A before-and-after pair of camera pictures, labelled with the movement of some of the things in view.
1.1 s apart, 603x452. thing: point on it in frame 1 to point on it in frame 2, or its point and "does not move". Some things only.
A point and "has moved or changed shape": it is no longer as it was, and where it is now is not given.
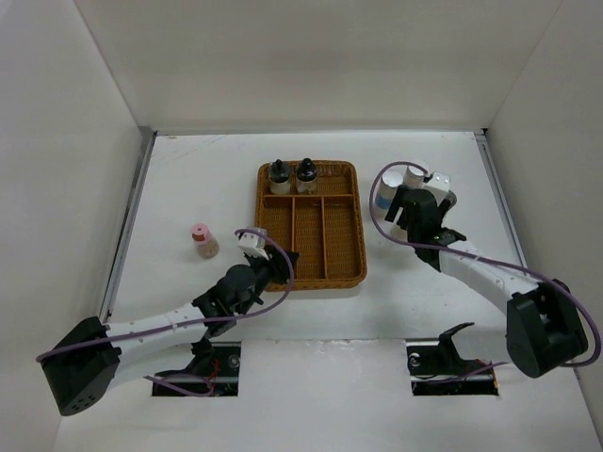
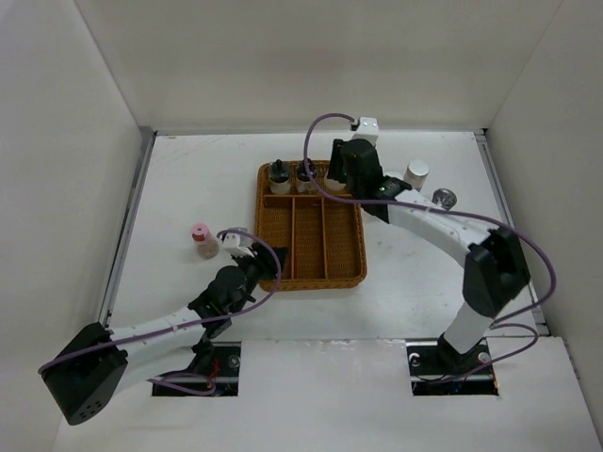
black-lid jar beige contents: x=306 y=173 does not move
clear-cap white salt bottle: x=452 y=198 does not move
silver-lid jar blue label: x=385 y=192 has moved or changed shape
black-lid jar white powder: x=279 y=175 does not move
